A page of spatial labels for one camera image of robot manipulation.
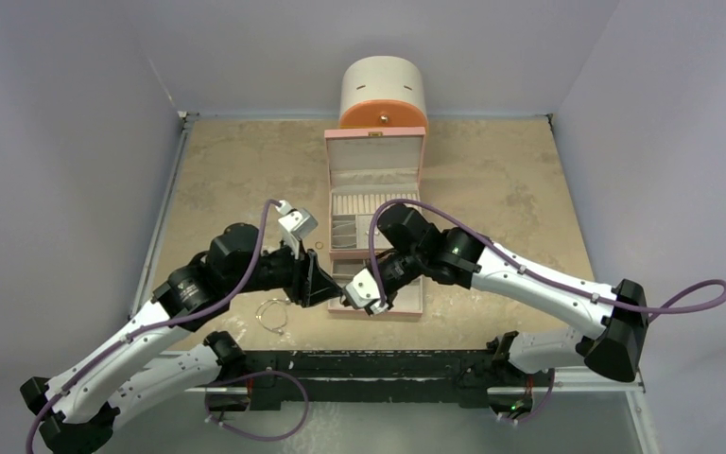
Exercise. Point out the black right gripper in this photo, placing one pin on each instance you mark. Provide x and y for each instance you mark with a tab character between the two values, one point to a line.
386	275

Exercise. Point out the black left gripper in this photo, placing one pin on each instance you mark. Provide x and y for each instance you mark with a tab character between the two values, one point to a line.
311	284

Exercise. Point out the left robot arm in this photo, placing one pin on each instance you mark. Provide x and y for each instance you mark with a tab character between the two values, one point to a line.
79	410

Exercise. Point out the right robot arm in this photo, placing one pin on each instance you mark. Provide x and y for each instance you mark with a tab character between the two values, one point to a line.
605	326

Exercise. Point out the pink jewelry box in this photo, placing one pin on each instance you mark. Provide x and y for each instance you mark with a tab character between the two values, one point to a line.
368	167

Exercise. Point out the pink box pull-out drawer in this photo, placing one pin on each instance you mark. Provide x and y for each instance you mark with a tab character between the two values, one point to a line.
409	300

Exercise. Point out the silver pearl bangle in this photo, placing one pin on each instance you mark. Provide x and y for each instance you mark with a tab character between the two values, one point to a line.
272	315

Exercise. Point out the round beige orange box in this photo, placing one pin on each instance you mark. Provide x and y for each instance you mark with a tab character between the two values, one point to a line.
382	91

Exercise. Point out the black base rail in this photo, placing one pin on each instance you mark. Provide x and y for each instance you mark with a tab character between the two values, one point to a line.
471	379

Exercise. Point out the aluminium frame rail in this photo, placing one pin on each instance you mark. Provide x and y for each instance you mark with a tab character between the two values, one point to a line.
119	166

